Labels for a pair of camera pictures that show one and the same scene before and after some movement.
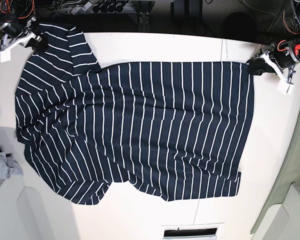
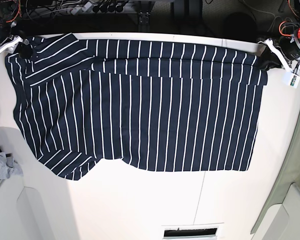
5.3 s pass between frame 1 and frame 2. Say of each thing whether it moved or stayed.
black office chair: stayed
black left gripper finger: moved
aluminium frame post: stayed
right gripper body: stayed
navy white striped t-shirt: moved
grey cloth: stayed
